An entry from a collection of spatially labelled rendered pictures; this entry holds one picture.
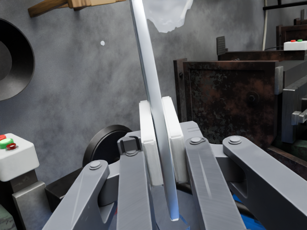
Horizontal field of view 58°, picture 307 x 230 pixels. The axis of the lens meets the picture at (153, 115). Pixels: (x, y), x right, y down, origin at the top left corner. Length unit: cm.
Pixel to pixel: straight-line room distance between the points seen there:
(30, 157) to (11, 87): 62
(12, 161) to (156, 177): 46
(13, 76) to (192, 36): 121
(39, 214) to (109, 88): 95
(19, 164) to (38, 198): 8
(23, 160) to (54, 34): 81
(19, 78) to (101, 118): 46
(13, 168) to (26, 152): 4
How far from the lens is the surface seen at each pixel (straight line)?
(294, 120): 161
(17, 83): 120
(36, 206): 63
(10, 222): 61
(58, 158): 137
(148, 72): 18
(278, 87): 157
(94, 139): 143
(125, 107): 155
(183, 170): 16
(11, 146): 60
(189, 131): 17
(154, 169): 15
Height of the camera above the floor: 116
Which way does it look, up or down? 43 degrees down
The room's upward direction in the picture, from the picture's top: 100 degrees clockwise
